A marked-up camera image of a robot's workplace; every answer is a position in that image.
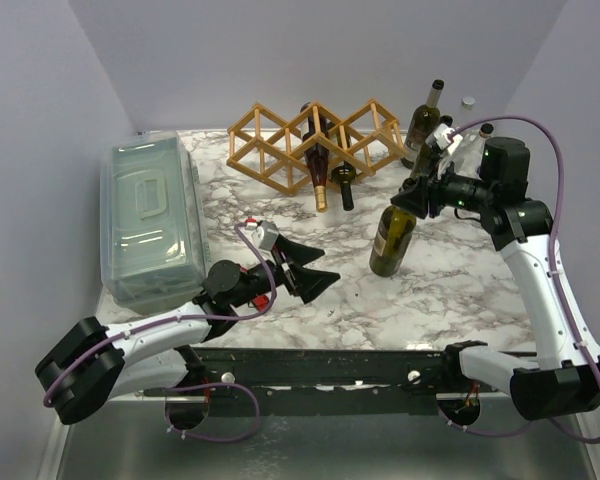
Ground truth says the dark bottle black neck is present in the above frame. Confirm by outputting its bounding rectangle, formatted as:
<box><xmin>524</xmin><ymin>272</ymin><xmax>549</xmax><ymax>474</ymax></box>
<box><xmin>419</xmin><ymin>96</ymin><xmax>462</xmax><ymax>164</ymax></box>
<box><xmin>410</xmin><ymin>115</ymin><xmax>453</xmax><ymax>179</ymax></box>
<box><xmin>330</xmin><ymin>133</ymin><xmax>356</xmax><ymax>211</ymax></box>

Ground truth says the green bottle silver foil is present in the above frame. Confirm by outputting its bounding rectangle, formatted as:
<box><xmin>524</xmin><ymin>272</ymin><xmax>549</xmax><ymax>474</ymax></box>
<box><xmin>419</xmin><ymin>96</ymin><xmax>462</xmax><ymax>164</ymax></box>
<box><xmin>369</xmin><ymin>205</ymin><xmax>417</xmax><ymax>277</ymax></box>

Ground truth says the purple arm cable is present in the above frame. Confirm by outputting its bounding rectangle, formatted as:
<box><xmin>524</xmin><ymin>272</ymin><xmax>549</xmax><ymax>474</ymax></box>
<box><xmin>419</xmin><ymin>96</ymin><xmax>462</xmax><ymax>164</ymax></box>
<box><xmin>442</xmin><ymin>115</ymin><xmax>600</xmax><ymax>444</ymax></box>
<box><xmin>42</xmin><ymin>222</ymin><xmax>279</xmax><ymax>444</ymax></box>

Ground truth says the clear plastic storage box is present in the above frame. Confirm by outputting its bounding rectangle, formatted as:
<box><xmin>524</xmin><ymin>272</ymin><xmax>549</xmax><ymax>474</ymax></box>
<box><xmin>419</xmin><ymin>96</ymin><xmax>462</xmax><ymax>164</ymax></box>
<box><xmin>100</xmin><ymin>132</ymin><xmax>211</xmax><ymax>315</ymax></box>

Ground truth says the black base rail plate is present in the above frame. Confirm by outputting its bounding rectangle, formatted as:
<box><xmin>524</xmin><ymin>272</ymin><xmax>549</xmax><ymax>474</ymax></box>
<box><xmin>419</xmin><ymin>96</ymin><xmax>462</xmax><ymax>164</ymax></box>
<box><xmin>145</xmin><ymin>348</ymin><xmax>474</xmax><ymax>416</ymax></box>

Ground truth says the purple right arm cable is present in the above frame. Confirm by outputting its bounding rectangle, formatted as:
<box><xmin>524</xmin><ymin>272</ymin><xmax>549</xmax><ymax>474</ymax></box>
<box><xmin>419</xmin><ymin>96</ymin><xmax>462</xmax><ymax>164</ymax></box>
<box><xmin>442</xmin><ymin>115</ymin><xmax>600</xmax><ymax>444</ymax></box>

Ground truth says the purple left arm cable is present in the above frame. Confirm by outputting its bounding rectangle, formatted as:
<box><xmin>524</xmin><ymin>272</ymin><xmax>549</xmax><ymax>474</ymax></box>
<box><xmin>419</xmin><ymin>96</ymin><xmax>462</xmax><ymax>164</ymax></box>
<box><xmin>42</xmin><ymin>222</ymin><xmax>279</xmax><ymax>444</ymax></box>

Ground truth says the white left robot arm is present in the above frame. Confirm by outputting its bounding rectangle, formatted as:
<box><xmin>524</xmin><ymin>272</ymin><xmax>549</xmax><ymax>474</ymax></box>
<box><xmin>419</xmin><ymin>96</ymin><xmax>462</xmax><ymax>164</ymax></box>
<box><xmin>34</xmin><ymin>240</ymin><xmax>340</xmax><ymax>425</ymax></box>

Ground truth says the green wine bottle brown label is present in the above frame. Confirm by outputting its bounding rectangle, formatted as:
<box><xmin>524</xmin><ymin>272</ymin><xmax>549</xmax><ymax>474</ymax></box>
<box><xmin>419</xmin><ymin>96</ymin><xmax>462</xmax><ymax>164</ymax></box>
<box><xmin>400</xmin><ymin>79</ymin><xmax>445</xmax><ymax>169</ymax></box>

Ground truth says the red bottle gold foil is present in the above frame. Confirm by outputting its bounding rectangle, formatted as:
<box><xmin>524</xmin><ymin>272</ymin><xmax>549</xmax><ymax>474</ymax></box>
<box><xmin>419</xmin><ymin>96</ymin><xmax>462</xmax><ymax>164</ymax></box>
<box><xmin>299</xmin><ymin>114</ymin><xmax>329</xmax><ymax>213</ymax></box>

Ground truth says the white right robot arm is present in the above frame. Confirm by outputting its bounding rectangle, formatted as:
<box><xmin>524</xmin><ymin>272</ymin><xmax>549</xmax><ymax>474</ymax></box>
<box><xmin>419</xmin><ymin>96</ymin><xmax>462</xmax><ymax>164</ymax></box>
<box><xmin>391</xmin><ymin>137</ymin><xmax>600</xmax><ymax>420</ymax></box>

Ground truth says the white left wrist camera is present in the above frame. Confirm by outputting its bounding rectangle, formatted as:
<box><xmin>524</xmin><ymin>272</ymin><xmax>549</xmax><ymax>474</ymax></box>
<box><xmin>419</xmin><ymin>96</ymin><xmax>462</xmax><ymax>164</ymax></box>
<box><xmin>245</xmin><ymin>218</ymin><xmax>279</xmax><ymax>251</ymax></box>

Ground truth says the clear squat glass bottle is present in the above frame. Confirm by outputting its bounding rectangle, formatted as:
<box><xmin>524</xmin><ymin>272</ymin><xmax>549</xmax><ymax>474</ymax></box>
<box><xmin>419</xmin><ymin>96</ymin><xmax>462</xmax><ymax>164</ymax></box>
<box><xmin>461</xmin><ymin>96</ymin><xmax>475</xmax><ymax>110</ymax></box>

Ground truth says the clear tall bottle blue label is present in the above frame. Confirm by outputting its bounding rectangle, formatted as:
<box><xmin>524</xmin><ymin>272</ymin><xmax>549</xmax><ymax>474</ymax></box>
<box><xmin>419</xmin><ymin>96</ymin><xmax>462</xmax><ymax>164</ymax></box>
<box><xmin>455</xmin><ymin>123</ymin><xmax>494</xmax><ymax>179</ymax></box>

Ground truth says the red black utility knife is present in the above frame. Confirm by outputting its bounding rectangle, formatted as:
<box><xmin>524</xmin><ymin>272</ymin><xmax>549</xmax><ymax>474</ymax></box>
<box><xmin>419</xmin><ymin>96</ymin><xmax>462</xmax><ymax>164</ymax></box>
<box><xmin>248</xmin><ymin>295</ymin><xmax>270</xmax><ymax>311</ymax></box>

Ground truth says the wooden wine rack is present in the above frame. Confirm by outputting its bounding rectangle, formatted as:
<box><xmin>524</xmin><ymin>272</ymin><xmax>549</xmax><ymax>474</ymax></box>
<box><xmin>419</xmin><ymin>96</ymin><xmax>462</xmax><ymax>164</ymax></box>
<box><xmin>226</xmin><ymin>99</ymin><xmax>407</xmax><ymax>196</ymax></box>

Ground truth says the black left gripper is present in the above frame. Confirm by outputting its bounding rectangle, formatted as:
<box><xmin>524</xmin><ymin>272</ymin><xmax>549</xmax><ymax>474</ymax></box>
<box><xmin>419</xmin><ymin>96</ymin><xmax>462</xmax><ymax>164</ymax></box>
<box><xmin>230</xmin><ymin>234</ymin><xmax>339</xmax><ymax>309</ymax></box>

